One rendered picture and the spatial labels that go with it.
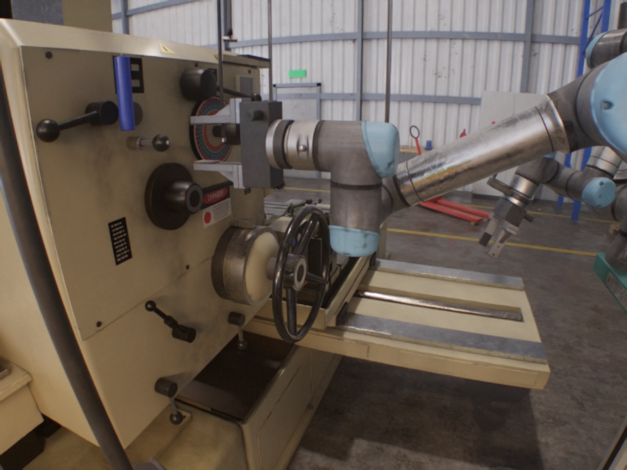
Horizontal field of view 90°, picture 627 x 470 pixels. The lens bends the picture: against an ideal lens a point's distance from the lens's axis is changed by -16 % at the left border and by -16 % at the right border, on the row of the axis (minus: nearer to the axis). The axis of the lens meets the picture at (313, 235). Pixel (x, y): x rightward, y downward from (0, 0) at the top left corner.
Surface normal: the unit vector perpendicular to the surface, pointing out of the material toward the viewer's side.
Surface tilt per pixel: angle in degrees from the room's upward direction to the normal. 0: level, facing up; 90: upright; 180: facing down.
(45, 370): 90
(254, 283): 92
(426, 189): 109
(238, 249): 44
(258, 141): 90
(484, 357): 0
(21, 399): 90
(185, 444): 0
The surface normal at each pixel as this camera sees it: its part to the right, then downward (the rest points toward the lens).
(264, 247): 0.76, -0.28
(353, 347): -0.35, 0.32
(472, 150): -0.57, -0.10
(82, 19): 0.94, 0.12
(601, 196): 0.06, 0.34
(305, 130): -0.26, -0.36
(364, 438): 0.00, -0.94
